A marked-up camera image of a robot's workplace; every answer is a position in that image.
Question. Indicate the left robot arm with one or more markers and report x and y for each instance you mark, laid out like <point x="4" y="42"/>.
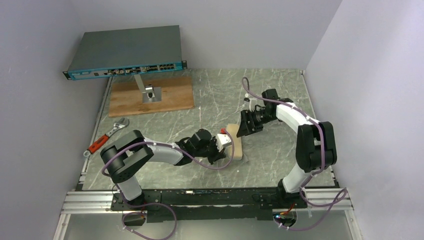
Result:
<point x="127" y="155"/>

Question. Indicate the red handled adjustable wrench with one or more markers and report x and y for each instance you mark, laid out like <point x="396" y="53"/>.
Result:
<point x="97" y="144"/>

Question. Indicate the beige umbrella pouch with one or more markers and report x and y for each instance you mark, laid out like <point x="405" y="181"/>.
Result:
<point x="233" y="129"/>

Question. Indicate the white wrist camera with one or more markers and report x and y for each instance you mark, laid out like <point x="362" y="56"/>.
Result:
<point x="223" y="140"/>
<point x="250" y="101"/>

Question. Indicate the grey network switch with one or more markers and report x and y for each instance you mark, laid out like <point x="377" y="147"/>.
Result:
<point x="127" y="52"/>

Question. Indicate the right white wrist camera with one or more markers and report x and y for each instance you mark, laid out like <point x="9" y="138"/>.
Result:
<point x="250" y="101"/>

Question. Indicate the metal stand bracket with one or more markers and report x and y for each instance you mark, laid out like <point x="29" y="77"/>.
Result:
<point x="150" y="93"/>

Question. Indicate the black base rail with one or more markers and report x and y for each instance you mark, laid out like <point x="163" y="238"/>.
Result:
<point x="259" y="203"/>

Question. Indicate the wooden board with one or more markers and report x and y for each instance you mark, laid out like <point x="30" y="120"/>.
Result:
<point x="175" y="94"/>

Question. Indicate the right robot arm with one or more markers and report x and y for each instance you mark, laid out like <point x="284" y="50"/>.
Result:
<point x="315" y="141"/>

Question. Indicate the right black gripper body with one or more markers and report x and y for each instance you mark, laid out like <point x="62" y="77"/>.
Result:
<point x="249" y="122"/>

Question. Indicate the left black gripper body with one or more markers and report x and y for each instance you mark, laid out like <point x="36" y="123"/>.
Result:
<point x="215" y="151"/>

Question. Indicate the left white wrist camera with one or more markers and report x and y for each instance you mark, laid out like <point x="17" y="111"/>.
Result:
<point x="223" y="140"/>

